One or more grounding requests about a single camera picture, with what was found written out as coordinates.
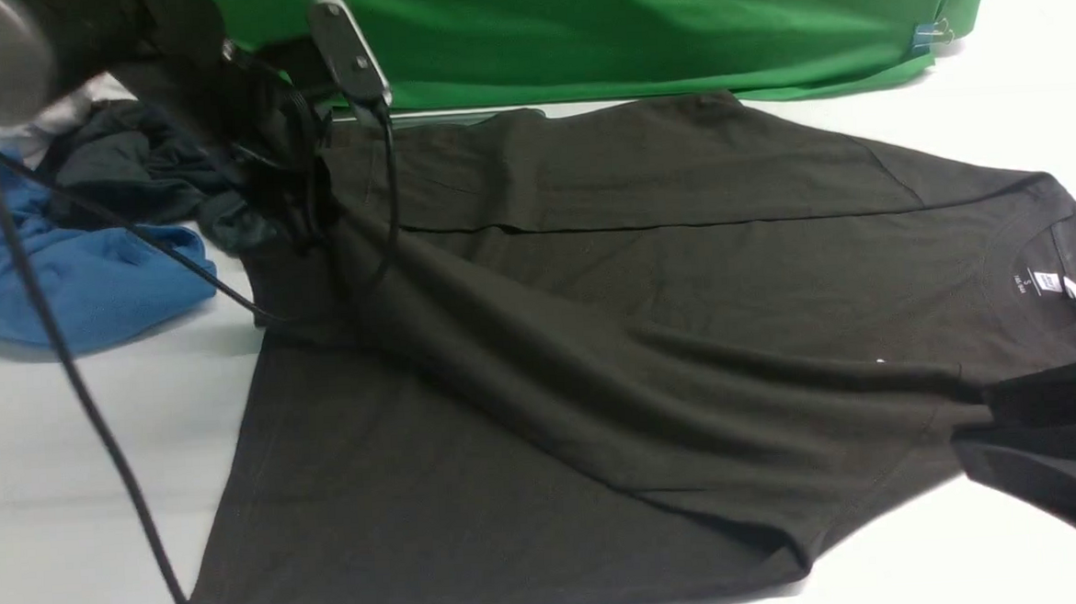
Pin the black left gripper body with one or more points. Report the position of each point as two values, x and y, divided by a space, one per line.
257 132

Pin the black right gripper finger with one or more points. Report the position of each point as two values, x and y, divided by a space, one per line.
1028 450

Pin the gray long sleeve shirt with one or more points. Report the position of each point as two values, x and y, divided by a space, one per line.
664 353

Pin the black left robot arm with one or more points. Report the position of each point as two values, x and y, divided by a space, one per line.
49 48

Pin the dark teal crumpled shirt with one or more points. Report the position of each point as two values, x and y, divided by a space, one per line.
127 158

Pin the white crumpled shirt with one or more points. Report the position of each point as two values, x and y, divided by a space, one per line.
30 141

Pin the blue crumpled shirt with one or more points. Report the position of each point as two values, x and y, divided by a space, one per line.
104 287

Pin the blue binder clip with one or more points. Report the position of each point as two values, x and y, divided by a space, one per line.
927 36

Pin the green backdrop cloth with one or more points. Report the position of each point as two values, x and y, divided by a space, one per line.
441 54

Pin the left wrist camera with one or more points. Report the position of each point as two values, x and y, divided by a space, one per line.
355 72

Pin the metal table cable hatch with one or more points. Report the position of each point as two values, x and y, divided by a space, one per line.
407 120

